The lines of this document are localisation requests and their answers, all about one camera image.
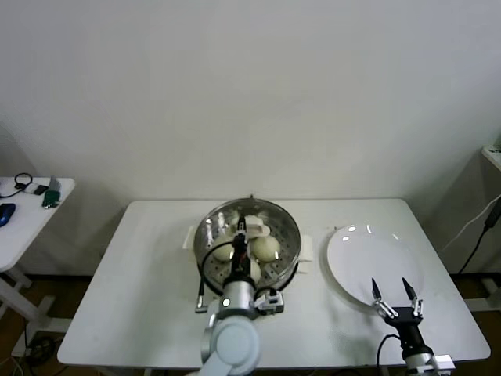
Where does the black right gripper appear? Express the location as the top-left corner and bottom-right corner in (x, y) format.
(369, 277), (426, 349)

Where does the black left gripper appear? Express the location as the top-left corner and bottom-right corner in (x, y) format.
(230, 215), (254, 280)

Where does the round glass pot lid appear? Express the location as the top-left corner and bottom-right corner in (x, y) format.
(194, 197), (302, 293)

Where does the perforated steel steamer basket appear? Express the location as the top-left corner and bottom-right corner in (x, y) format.
(182, 197), (315, 293)

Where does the large white plate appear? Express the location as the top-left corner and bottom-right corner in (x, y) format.
(319, 222), (426, 311)

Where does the silver left wrist module box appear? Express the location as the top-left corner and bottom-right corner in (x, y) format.
(253, 289), (285, 316)

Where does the white furniture foot bar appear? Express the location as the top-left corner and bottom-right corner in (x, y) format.
(471, 276), (501, 313)

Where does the white side cabinet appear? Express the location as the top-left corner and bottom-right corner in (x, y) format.
(480, 135), (501, 173)

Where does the green flat item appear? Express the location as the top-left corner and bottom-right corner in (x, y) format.
(41, 188), (63, 209)

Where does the white side table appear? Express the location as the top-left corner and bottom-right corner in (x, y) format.
(0, 175), (76, 356)

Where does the blue computer mouse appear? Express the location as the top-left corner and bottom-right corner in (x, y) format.
(0, 202), (17, 228)

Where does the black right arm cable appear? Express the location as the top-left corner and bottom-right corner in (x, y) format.
(376, 332), (406, 376)

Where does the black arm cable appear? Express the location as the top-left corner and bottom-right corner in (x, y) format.
(194, 240), (236, 314)
(376, 332), (406, 376)

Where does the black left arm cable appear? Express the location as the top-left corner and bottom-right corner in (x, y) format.
(194, 240), (236, 314)

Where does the black wall power cable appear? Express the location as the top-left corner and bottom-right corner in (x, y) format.
(456, 203), (501, 275)

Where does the white wall cable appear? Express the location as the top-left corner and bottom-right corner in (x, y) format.
(440, 191), (501, 254)

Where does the black floor cable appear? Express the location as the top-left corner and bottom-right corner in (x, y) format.
(11, 332), (63, 357)

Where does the thin black cable loop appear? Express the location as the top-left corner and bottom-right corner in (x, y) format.
(0, 172), (34, 197)

